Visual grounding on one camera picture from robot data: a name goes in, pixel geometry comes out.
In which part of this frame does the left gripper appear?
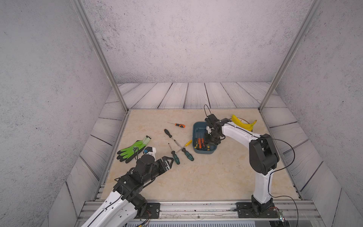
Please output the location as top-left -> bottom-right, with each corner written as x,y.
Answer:
141,156 -> 175,185

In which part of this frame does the green handle screwdriver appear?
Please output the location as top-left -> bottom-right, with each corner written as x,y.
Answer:
181,147 -> 194,161
168,144 -> 180,165

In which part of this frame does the orange screwdriver large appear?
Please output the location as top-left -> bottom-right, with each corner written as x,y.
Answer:
198,129 -> 202,150

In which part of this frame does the black yellow-tip screwdriver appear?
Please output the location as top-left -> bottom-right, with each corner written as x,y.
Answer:
194,129 -> 199,149

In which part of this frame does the black handle long screwdriver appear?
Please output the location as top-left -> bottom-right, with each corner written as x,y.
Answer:
164,129 -> 182,148

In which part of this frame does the yellow handle screwdriver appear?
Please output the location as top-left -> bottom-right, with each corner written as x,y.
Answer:
176,140 -> 192,153

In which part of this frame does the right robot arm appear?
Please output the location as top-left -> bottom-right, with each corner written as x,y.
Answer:
205,114 -> 280,217

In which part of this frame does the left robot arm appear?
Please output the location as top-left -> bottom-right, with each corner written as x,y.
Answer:
83,155 -> 174,227

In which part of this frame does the teal storage box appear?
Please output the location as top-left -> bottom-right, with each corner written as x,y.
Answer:
192,122 -> 217,155

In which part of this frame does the small orange black screwdriver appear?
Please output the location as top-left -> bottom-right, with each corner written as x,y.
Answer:
169,122 -> 186,128

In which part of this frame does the yellow banana bunch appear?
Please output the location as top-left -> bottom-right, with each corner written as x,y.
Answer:
231,115 -> 257,132

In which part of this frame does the green black work glove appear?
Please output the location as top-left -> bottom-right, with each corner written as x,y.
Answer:
116,136 -> 151,164

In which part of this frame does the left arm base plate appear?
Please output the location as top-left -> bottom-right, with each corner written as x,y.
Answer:
135,202 -> 161,219

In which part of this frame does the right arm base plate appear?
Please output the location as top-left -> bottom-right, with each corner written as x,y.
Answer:
236,202 -> 279,218

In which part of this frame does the left aluminium frame post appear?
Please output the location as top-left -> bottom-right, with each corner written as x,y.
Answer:
72,0 -> 129,112

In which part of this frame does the aluminium frame post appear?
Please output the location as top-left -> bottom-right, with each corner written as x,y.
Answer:
72,0 -> 129,112
258,0 -> 323,113

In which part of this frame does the aluminium front rail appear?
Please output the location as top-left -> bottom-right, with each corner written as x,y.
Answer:
74,200 -> 327,227

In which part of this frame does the right aluminium frame post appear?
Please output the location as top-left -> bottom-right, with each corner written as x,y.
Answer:
258,0 -> 323,113

